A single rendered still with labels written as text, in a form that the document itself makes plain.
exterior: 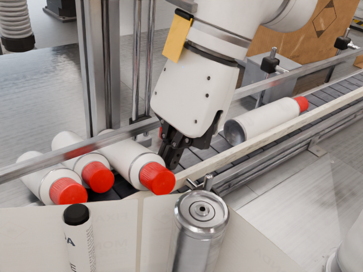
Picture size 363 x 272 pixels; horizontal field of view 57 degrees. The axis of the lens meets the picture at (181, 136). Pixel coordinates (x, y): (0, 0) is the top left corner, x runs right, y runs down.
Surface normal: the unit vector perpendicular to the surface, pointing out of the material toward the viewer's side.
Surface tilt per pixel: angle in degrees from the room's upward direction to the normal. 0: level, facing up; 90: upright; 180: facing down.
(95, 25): 90
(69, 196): 65
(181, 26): 72
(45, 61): 0
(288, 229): 0
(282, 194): 0
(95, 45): 90
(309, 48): 90
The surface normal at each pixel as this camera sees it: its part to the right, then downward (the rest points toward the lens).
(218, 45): 0.00, 0.37
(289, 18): 0.19, 0.86
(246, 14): 0.37, 0.47
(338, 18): 0.54, 0.54
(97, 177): 0.54, 0.22
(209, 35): -0.30, 0.24
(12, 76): 0.11, -0.79
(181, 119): -0.67, 0.01
